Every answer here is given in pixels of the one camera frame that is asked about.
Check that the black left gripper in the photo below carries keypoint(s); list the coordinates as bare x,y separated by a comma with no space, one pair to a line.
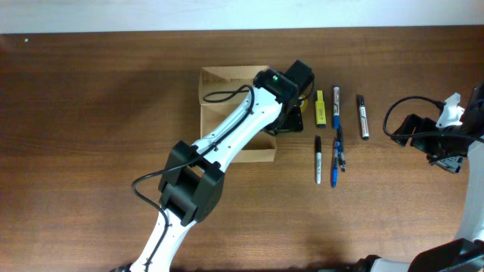
295,119

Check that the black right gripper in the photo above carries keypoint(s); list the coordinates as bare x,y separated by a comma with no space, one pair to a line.
449,163

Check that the yellow highlighter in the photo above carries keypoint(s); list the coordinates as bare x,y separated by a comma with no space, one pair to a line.
320,112

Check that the black sharpie marker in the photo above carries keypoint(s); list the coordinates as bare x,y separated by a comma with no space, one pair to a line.
318,159

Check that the blue whiteboard marker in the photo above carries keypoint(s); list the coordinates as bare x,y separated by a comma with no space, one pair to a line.
336,107

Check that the brown cardboard box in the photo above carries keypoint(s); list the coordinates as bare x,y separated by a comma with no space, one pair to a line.
216,83

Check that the black whiteboard marker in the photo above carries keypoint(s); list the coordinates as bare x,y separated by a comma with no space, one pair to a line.
363,118

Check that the yellow tape roll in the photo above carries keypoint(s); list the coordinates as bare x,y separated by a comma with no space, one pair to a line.
303,103

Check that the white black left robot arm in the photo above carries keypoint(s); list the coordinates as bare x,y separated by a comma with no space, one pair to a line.
190,186

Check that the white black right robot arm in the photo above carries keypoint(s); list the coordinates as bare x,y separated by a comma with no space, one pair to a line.
457,134

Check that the dark ballpoint pen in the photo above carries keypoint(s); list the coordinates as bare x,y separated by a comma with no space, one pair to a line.
342,160

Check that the blue ballpoint pen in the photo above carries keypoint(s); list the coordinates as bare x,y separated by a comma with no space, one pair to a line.
334,173

